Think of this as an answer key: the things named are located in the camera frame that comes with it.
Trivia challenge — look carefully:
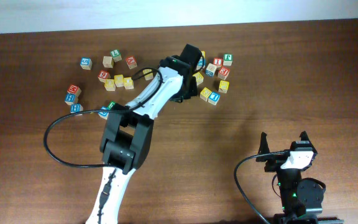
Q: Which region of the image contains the blue H block lower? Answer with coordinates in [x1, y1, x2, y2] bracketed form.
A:
[70, 103, 83, 113]

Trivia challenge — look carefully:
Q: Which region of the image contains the blue edged wooden block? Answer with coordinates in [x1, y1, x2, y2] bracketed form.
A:
[205, 63, 217, 77]

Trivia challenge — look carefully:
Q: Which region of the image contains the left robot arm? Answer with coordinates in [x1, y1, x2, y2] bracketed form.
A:
[87, 44, 203, 223]

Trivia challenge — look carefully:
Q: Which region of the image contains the red M letter block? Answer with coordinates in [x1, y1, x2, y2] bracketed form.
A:
[67, 85, 81, 97]

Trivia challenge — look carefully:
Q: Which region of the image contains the blue S letter block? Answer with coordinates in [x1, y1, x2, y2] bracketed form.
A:
[80, 57, 93, 70]

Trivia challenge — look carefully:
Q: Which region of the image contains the blue H block upper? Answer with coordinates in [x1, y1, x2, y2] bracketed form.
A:
[65, 93, 78, 105]

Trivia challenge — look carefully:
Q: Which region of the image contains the yellow block beside Z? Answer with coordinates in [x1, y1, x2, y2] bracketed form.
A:
[200, 87, 212, 101]

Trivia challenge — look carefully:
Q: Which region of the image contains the yellow lone block centre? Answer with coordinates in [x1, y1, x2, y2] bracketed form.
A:
[142, 68, 154, 80]

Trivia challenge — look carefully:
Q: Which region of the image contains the blue 1 number block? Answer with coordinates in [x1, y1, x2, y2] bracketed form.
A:
[208, 92, 221, 105]

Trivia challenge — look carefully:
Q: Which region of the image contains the green N letter block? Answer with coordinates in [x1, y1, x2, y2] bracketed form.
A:
[108, 101, 116, 110]

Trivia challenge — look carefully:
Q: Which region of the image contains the yellow S block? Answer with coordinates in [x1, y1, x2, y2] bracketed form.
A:
[193, 72, 204, 85]

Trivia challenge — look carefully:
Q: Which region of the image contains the blue P letter block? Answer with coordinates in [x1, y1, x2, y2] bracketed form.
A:
[98, 106, 110, 119]

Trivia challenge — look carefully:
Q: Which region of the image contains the blue h block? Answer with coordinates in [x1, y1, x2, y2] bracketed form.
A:
[65, 93, 78, 105]
[70, 103, 83, 113]

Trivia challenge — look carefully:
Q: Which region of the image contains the yellow block left cluster middle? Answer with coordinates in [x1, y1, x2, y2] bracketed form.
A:
[114, 75, 124, 87]

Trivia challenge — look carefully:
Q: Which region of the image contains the green J letter block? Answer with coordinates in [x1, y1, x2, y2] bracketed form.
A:
[223, 54, 233, 66]

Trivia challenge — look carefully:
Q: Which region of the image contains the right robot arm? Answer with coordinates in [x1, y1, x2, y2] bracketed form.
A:
[256, 131, 344, 224]

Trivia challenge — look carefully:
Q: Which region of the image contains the red I letter block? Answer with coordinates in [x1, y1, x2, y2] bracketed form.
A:
[213, 58, 223, 68]

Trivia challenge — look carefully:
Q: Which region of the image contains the blue X letter block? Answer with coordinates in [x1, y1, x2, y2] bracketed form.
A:
[196, 58, 205, 70]

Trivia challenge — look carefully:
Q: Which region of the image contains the yellow block far right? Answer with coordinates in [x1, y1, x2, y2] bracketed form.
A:
[218, 80, 229, 93]

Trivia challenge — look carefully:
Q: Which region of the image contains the yellow block left cluster right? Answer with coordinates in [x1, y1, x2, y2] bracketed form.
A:
[123, 77, 134, 90]

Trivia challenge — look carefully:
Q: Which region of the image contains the green L letter block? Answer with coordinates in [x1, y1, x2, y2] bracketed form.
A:
[110, 49, 122, 62]

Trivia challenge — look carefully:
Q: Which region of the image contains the plain wooden block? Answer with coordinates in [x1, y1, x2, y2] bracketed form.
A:
[103, 56, 114, 68]

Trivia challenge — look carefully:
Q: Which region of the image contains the yellow block left cluster front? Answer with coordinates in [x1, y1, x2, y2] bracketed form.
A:
[104, 79, 116, 91]

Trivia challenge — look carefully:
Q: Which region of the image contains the red 6 number block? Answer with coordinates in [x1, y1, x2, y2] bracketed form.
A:
[98, 70, 111, 83]

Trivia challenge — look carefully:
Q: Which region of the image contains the red A letter block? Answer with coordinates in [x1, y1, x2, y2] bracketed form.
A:
[125, 55, 137, 69]

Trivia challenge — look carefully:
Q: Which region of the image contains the red E letter block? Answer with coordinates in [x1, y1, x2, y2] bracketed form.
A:
[218, 67, 230, 80]

